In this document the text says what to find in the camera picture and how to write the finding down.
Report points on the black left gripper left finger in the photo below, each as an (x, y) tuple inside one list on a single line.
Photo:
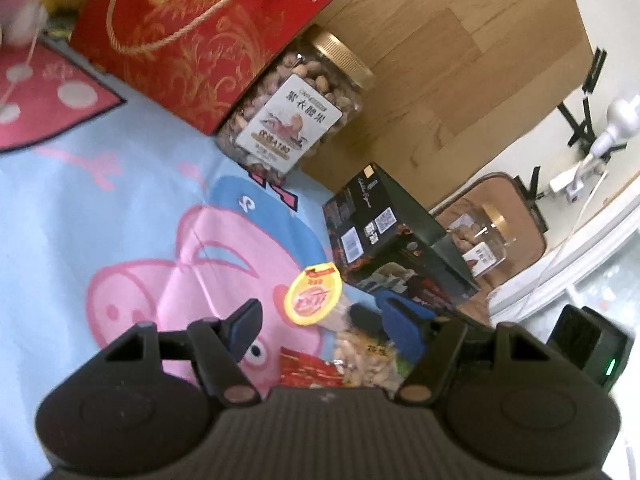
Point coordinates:
[(217, 347)]

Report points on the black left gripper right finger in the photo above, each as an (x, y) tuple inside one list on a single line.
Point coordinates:
[(429, 341)]

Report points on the clear peanut snack bag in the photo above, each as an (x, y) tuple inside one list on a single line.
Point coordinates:
[(358, 360)]

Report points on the yellow lid snack cup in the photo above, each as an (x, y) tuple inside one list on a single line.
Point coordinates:
[(316, 298)]

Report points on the black snack box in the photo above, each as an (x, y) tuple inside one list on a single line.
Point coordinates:
[(382, 238)]

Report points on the pecan jar gold lid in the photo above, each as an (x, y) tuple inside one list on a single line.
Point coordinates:
[(481, 234)]

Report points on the cartoon pig play mat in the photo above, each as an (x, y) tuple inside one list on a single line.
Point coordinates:
[(115, 212)]

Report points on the peanut jar gold lid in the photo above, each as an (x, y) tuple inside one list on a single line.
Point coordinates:
[(308, 94)]

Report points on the large cardboard sheet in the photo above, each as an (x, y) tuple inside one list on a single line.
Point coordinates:
[(456, 82)]

